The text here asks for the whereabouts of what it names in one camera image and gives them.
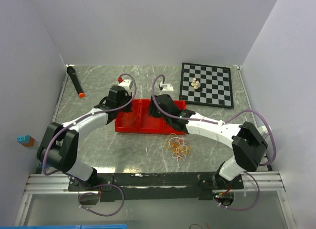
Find yellow wire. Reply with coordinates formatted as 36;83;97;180
163;133;192;158

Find white wire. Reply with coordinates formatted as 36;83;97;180
163;134;188;168

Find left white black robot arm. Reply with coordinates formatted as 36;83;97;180
37;84;132;191

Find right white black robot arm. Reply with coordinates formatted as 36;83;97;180
149;94;268;189

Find red three-compartment tray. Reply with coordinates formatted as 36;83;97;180
115;98;185;135

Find cream chess piece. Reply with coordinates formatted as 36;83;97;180
194;81;199;89
191;78;197;86

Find black microphone orange end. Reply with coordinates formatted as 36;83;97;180
66;66;85;98

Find black grey chessboard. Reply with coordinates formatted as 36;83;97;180
179;63;234;109

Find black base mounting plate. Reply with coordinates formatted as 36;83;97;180
68;172;244;202

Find blue brown toy block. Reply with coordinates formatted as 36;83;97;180
16;135;38;149

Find white grey stand device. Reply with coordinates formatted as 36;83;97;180
257;125;270;140

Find blue plastic bin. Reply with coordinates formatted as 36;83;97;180
0;225;127;229

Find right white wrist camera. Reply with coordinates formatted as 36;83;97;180
158;82;174;92

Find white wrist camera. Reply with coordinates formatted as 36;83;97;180
118;79;133;92
158;82;174;92

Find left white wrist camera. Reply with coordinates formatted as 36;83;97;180
118;79;133;92

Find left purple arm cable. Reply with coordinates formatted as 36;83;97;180
42;73;138;177

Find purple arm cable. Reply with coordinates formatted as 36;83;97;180
42;73;138;177
151;75;277;167

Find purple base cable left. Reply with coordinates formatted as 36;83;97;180
78;183;126;217

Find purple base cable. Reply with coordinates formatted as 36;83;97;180
78;183;126;217
213;172;261;212

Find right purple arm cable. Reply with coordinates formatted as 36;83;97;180
151;75;277;167

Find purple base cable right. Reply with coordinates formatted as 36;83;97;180
213;172;261;212

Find aluminium rail frame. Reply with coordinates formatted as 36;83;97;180
24;171;285;194

